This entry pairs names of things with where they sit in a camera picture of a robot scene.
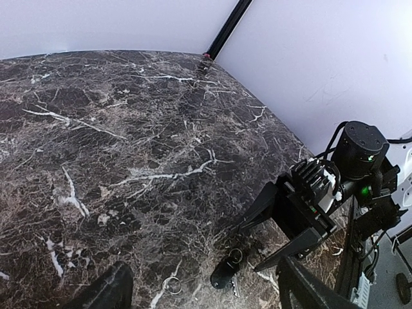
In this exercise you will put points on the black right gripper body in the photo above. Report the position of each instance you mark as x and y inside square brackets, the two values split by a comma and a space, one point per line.
[293, 215]

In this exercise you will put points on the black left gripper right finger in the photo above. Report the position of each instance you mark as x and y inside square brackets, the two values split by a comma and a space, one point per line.
[309, 292]

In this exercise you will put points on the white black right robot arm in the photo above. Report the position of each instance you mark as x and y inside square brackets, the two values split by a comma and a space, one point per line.
[360, 153]

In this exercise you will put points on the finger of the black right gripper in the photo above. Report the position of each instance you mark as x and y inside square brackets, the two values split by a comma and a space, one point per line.
[306, 240]
[261, 209]

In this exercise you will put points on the white slotted cable duct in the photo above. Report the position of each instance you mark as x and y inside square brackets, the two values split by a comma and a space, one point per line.
[360, 295]

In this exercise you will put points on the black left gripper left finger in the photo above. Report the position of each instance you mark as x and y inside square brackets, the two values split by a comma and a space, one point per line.
[113, 289]

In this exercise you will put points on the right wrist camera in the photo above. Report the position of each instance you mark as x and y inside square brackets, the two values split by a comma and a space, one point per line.
[318, 181]

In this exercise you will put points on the black front rail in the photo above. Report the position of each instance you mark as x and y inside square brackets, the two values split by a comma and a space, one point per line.
[354, 247]

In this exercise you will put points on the black right corner post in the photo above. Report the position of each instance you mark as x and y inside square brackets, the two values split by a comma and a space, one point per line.
[227, 29]

